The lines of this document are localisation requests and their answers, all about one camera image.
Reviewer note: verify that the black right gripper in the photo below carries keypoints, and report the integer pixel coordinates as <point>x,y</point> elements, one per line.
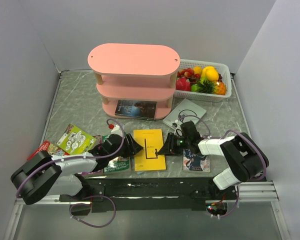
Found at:
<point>169,148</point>

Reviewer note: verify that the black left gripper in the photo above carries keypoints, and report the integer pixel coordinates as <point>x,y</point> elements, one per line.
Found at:
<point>134,148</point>

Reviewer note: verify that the yellow book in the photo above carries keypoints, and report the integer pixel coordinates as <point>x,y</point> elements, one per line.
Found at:
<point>148,159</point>

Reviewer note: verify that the Wuthering Heights dark blue book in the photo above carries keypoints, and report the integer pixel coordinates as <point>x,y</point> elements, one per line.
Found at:
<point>137,109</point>

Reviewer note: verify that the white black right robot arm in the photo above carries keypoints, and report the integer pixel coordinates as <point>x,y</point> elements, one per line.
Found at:
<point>244,158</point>

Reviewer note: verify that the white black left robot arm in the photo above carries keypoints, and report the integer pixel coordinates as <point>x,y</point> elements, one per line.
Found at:
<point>46,174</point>

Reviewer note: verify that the green Treehouse book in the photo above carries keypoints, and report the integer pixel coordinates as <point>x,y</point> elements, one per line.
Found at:
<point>117,165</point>

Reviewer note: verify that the Little Women book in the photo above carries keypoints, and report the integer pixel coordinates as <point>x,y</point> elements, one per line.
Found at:
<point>195,163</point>

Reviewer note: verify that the grey white book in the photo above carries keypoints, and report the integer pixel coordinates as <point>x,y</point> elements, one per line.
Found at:
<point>185,111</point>

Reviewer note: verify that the lime green paperback book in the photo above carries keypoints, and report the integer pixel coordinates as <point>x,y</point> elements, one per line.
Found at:
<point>75,141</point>

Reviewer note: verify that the pink toy dragon fruit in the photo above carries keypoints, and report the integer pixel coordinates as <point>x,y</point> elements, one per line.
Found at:
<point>183,84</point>

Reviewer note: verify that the toy pineapple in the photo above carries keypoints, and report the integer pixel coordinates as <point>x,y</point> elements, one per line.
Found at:
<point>212,87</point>

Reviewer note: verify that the pink three-tier shelf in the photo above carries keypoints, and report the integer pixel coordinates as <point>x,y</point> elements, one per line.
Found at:
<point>135,72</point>

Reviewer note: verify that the red toy cherries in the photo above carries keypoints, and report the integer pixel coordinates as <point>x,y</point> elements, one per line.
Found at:
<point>188,73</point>

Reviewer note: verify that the red Treehouse book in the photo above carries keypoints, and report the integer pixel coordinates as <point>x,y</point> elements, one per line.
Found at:
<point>50,149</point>

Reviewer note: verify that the small yellow toy fruit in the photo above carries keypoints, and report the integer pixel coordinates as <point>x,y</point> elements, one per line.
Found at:
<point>197,70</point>

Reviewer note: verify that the white plastic fruit basket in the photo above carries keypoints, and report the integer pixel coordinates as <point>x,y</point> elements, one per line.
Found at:
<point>202,80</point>

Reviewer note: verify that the black mounting base plate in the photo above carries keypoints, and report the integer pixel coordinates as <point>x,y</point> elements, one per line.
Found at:
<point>101,204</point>

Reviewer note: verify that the aluminium rail frame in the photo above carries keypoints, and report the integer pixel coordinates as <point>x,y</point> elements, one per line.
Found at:
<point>248,191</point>

